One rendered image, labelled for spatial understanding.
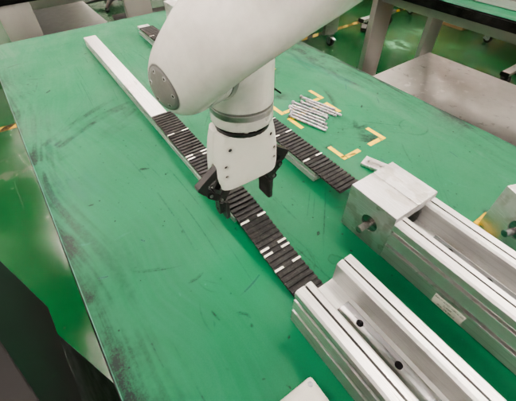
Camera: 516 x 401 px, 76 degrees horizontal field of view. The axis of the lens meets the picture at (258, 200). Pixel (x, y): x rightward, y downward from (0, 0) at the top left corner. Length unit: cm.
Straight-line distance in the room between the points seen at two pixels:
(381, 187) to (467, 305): 20
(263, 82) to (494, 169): 59
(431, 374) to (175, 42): 43
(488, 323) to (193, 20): 49
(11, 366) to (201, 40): 32
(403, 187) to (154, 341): 44
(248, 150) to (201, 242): 20
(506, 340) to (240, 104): 44
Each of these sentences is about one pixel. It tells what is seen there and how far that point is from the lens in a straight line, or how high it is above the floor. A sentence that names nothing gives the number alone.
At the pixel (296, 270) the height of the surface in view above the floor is 79.
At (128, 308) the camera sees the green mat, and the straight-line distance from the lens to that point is 55.
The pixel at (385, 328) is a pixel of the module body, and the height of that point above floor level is 83.
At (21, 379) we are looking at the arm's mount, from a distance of 39.
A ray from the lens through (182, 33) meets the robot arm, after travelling 30.
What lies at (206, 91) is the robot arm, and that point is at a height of 110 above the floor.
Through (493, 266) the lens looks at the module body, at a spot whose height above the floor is 84.
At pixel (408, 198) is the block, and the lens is 56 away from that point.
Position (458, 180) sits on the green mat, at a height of 78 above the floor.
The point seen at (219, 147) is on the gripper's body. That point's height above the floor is 97.
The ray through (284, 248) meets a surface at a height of 79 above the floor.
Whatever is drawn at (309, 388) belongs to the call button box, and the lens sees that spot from 42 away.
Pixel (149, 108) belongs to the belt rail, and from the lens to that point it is 88.
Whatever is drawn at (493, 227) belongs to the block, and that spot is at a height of 80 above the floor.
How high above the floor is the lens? 124
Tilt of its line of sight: 47 degrees down
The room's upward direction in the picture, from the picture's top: straight up
